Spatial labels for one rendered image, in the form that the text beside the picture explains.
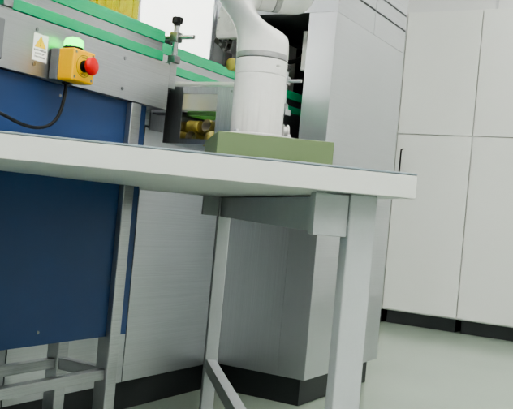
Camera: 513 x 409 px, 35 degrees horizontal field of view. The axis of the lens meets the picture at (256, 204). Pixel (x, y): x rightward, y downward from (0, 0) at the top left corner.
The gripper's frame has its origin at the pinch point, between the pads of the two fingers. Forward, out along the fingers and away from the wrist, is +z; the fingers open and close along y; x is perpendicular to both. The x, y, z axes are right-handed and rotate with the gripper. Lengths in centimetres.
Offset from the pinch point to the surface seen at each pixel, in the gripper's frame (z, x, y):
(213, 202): 40, 27, -23
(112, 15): -4.3, -36.5, -10.8
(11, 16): 4, -70, -7
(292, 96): -1, 78, -29
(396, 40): -33, 133, -14
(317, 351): 91, 80, -10
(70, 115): 22, -48, -10
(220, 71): -1.7, 27.6, -24.9
